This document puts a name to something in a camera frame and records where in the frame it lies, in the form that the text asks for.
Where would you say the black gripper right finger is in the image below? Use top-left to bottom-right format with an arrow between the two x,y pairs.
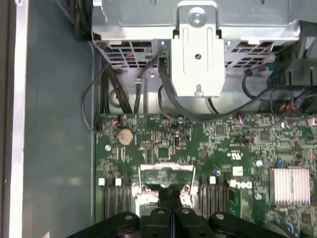
171,189 -> 293,238

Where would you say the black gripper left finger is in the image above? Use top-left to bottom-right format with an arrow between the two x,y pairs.
66,189 -> 172,238

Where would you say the small square silver CPU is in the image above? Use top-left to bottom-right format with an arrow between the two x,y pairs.
137,194 -> 197,219

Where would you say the metal CPU socket cover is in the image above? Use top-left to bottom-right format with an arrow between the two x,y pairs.
138,163 -> 197,193

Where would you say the CPU socket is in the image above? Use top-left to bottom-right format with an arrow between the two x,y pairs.
132,184 -> 200,220

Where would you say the black RAM slot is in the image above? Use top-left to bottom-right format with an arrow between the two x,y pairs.
98,177 -> 115,219
200,176 -> 211,217
210,175 -> 228,217
114,177 -> 132,219

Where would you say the round coin battery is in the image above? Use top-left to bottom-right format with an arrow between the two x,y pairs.
117,127 -> 135,146

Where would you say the green motherboard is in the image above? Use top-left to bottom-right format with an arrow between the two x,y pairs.
95,113 -> 317,238

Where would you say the silver finned heatsink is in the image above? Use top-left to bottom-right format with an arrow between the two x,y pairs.
269,167 -> 311,207

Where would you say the open black PC case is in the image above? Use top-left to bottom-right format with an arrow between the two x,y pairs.
0,0 -> 317,238

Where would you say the metal disk bay cage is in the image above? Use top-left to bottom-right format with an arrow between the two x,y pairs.
91,0 -> 302,70

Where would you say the black plastic connector block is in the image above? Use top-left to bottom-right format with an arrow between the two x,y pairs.
268,20 -> 317,88

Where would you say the long black cable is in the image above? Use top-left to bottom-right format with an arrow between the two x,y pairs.
158,83 -> 285,124

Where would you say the black cable bundle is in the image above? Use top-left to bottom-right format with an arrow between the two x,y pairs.
100,61 -> 134,114

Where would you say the black looping cable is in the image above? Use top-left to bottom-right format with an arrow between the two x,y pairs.
81,66 -> 106,133

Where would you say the grey metal bracket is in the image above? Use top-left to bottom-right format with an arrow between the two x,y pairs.
170,0 -> 226,98

